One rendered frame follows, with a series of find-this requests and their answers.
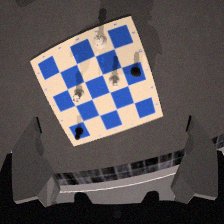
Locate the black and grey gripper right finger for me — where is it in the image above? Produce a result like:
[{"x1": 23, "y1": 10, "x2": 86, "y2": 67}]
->
[{"x1": 171, "y1": 115, "x2": 224, "y2": 224}]

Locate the black chess piece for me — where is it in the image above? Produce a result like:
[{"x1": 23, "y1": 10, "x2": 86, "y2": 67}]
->
[
  {"x1": 75, "y1": 128, "x2": 83, "y2": 140},
  {"x1": 131, "y1": 67, "x2": 141, "y2": 77}
]

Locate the blue and cream chessboard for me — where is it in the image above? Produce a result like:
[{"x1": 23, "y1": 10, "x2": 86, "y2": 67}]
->
[{"x1": 30, "y1": 16, "x2": 163, "y2": 146}]

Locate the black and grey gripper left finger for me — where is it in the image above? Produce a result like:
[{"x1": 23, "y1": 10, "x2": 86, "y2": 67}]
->
[{"x1": 0, "y1": 117, "x2": 60, "y2": 224}]

